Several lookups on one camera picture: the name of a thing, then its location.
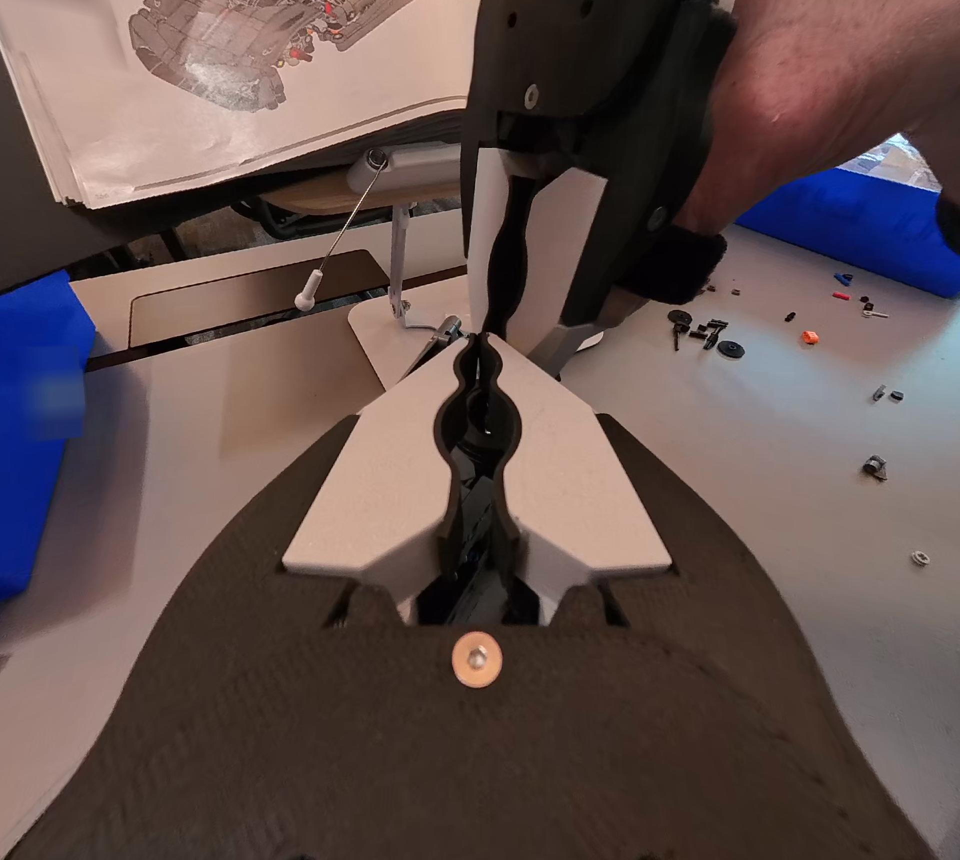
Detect blue plastic bin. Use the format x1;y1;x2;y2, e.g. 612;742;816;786
0;271;97;602
735;158;960;300

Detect person's right hand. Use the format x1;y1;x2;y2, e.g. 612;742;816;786
677;0;960;236

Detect partly built lego car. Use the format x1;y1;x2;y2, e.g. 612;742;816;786
405;314;543;626

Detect open instruction book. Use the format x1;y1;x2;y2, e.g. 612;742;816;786
0;0;489;210

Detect clear plastic bags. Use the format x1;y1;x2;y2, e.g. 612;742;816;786
840;132;942;194

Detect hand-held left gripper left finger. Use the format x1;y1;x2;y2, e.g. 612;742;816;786
281;337;483;626

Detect white book stand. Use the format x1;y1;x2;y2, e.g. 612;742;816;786
258;141;610;392

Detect pile of small lego pieces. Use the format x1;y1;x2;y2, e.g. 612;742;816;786
666;308;747;360

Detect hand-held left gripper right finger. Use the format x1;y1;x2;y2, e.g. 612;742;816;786
486;337;675;626

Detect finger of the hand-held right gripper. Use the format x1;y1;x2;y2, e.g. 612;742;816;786
466;146;537;340
504;152;610;360

